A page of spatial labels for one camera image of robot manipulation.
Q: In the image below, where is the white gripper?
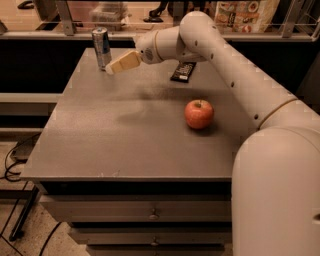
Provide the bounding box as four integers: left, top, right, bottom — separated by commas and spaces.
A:
105, 31, 157, 75

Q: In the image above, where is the silver blue redbull can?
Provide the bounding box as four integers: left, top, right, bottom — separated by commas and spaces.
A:
92, 27, 112, 70

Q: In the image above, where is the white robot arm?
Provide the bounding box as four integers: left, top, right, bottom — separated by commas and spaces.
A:
107, 11, 320, 256

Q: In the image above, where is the black candy bar wrapper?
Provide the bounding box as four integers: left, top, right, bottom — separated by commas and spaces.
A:
170, 62, 196, 83

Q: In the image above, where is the grey metal railing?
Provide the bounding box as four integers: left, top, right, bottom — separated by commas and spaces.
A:
0, 0, 320, 42

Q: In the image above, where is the red apple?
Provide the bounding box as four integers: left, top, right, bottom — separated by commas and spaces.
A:
184, 99, 214, 129

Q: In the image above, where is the grey drawer cabinet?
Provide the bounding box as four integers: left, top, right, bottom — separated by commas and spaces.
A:
22, 50, 249, 256

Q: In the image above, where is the colourful printed bag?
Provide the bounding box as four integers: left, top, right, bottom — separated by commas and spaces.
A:
214, 0, 280, 33

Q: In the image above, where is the black floor cables left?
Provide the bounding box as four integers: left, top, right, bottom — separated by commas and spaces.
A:
0, 133, 64, 256

